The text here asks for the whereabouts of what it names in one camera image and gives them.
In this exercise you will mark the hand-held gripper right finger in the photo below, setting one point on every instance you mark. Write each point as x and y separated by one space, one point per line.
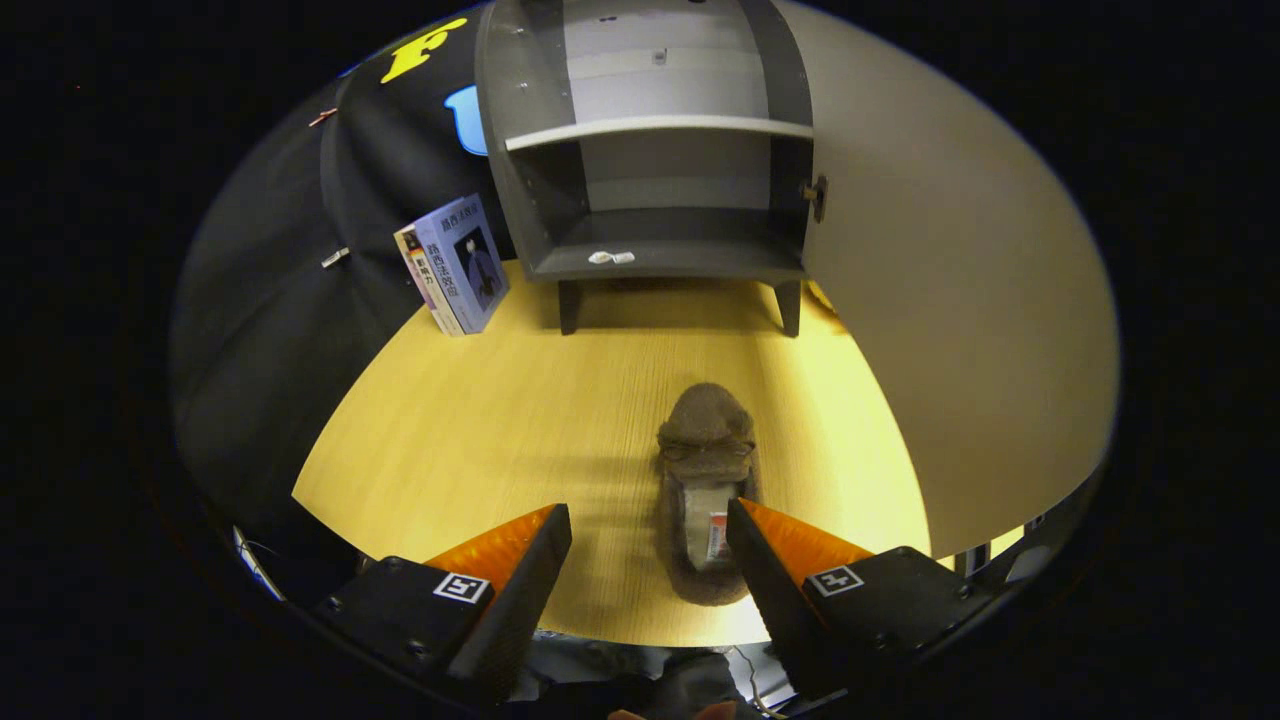
775 610

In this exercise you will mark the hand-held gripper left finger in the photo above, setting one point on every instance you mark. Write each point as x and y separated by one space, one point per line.
520 610

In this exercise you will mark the brown fuzzy shoe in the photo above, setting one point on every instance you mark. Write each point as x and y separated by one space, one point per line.
705 430

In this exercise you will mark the beige shoe cabinet door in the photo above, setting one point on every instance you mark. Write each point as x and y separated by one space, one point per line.
950 300

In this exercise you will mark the grey shoe cabinet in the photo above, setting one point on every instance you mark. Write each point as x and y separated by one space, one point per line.
650 262

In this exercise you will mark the brass door hinge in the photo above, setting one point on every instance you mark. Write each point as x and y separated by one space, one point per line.
817 198

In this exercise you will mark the lavender book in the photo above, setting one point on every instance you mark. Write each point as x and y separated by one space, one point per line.
465 265

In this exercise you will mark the white book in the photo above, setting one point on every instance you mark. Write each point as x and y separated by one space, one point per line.
420 275

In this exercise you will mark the black backdrop cloth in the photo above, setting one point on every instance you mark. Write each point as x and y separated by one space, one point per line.
260 330

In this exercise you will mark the silver clip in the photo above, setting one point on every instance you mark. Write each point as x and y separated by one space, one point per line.
335 258

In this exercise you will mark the red clip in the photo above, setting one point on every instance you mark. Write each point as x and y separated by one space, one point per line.
322 117

